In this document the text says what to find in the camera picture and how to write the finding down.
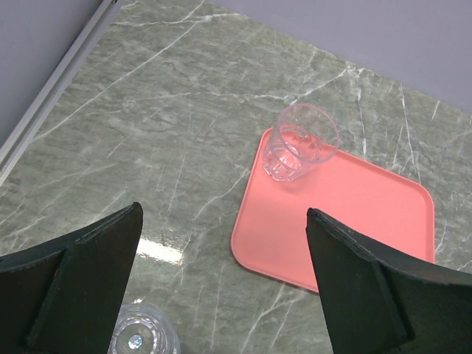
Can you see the aluminium rail left edge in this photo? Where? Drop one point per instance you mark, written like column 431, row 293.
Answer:
column 43, row 45

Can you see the clear faceted glass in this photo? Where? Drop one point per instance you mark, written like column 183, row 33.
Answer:
column 143, row 329
column 303, row 138

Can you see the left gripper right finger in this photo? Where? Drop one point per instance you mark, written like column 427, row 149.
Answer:
column 376, row 299

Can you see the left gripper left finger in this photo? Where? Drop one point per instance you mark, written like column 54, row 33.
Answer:
column 64, row 295

